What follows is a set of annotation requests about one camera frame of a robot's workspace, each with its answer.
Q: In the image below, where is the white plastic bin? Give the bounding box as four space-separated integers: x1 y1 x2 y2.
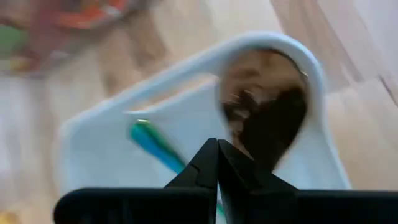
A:
57 30 353 215

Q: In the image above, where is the green pink Maruchan ramen packet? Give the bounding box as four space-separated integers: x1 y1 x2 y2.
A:
0 0 131 74

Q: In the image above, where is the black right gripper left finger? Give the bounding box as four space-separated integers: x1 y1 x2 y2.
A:
53 138 218 224

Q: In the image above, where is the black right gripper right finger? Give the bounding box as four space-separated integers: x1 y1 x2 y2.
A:
217 139 398 224

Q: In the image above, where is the copper spoon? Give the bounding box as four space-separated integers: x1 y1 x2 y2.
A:
216 47 311 172

